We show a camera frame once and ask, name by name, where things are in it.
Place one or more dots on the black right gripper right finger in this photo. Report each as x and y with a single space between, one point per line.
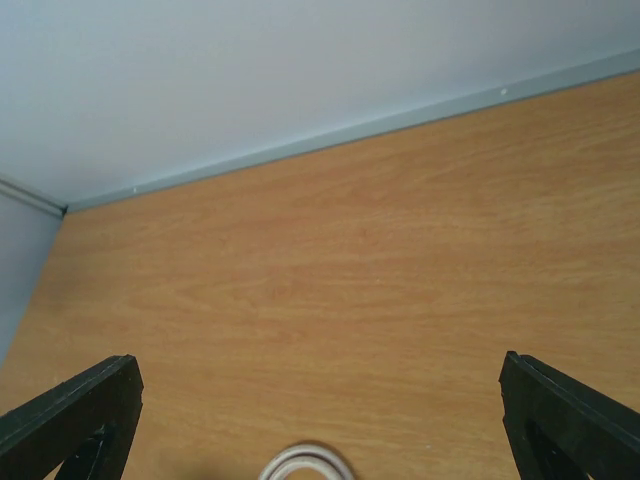
560 428

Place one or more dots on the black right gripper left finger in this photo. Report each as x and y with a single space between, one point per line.
82 428

